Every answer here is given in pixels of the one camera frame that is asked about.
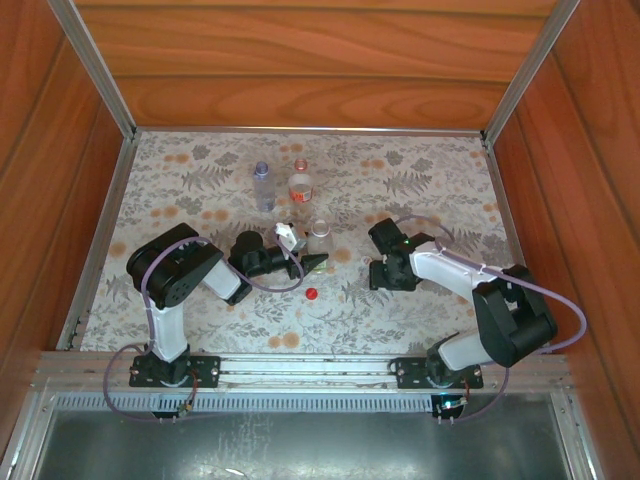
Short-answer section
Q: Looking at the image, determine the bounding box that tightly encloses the clear bottle with green label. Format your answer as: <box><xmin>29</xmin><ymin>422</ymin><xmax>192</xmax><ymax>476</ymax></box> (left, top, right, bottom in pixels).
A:
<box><xmin>306</xmin><ymin>218</ymin><xmax>335</xmax><ymax>274</ymax></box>

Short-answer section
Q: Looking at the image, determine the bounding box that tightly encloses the clear bottle with red label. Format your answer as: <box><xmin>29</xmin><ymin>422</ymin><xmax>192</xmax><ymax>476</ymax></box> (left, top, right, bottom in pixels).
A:
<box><xmin>287</xmin><ymin>158</ymin><xmax>315</xmax><ymax>221</ymax></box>

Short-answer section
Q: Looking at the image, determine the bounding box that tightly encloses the clear purple-tinted bottle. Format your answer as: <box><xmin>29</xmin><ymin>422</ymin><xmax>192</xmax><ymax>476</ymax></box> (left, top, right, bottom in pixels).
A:
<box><xmin>252</xmin><ymin>160</ymin><xmax>277</xmax><ymax>213</ymax></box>

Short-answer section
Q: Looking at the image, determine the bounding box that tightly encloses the floral tablecloth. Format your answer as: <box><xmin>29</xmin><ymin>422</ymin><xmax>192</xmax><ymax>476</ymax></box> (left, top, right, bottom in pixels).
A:
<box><xmin>79</xmin><ymin>130</ymin><xmax>545</xmax><ymax>355</ymax></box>

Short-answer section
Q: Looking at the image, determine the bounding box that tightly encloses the small circuit board with LED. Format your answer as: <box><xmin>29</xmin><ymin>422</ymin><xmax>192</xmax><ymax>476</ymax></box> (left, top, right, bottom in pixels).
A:
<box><xmin>433</xmin><ymin>394</ymin><xmax>470</xmax><ymax>417</ymax></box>

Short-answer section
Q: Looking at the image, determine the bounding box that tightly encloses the shiny metal sheet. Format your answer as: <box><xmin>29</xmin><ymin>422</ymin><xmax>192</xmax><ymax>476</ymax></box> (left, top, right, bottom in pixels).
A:
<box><xmin>29</xmin><ymin>407</ymin><xmax>576</xmax><ymax>480</ymax></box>

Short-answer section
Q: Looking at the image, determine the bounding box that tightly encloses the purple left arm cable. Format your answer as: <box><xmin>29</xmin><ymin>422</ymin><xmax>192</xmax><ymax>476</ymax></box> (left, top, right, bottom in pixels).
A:
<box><xmin>102</xmin><ymin>235</ymin><xmax>307</xmax><ymax>425</ymax></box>

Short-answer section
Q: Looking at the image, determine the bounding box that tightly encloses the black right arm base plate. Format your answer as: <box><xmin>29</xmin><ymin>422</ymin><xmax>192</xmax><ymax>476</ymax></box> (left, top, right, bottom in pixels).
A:
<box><xmin>394</xmin><ymin>355</ymin><xmax>485</xmax><ymax>390</ymax></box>

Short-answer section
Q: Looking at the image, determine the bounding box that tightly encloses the aluminium mounting rail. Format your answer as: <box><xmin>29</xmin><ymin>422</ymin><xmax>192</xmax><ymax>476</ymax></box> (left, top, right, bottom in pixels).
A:
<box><xmin>32</xmin><ymin>349</ymin><xmax>572</xmax><ymax>396</ymax></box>

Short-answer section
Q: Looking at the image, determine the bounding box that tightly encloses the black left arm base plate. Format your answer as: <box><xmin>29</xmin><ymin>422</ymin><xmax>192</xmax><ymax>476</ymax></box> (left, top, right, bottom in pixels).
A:
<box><xmin>128</xmin><ymin>353</ymin><xmax>221</xmax><ymax>389</ymax></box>

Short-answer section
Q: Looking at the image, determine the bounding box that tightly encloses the aluminium table side rail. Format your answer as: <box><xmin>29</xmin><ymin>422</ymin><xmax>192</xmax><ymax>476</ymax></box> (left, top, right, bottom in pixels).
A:
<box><xmin>482</xmin><ymin>141</ymin><xmax>551</xmax><ymax>353</ymax></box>
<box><xmin>55</xmin><ymin>137</ymin><xmax>137</xmax><ymax>351</ymax></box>

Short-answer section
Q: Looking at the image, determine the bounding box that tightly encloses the long aluminium table edge rail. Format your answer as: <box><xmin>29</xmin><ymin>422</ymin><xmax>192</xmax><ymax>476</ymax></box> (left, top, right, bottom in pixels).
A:
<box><xmin>134</xmin><ymin>125</ymin><xmax>485</xmax><ymax>137</ymax></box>

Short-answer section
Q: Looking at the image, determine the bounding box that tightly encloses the grey slotted cable duct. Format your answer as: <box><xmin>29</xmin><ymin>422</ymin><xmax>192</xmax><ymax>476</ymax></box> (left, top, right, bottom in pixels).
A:
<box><xmin>49</xmin><ymin>392</ymin><xmax>556</xmax><ymax>414</ymax></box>

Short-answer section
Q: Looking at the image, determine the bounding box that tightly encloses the aluminium frame post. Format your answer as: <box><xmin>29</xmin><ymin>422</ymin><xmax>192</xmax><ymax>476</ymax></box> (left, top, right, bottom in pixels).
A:
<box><xmin>480</xmin><ymin>0</ymin><xmax>582</xmax><ymax>144</ymax></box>
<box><xmin>47</xmin><ymin>0</ymin><xmax>140</xmax><ymax>143</ymax></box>

